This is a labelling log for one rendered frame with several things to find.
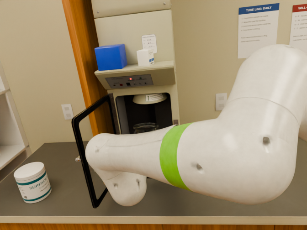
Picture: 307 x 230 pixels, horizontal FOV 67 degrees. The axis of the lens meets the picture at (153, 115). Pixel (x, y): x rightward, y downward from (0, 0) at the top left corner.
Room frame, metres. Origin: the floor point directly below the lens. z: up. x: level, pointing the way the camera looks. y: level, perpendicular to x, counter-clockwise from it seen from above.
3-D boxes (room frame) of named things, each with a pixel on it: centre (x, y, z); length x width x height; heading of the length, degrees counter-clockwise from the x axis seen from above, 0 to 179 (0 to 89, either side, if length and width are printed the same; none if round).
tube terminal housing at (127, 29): (1.16, 0.02, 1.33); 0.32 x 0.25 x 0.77; 81
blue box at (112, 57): (0.99, 0.14, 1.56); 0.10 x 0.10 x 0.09; 81
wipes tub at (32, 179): (0.96, 0.61, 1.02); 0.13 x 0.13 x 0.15
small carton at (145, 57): (0.97, 0.00, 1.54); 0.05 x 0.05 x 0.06; 65
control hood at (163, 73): (0.98, 0.05, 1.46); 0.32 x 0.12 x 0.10; 81
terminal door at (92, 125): (0.89, 0.24, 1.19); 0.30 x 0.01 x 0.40; 164
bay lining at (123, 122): (1.15, 0.02, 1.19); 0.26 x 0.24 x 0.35; 81
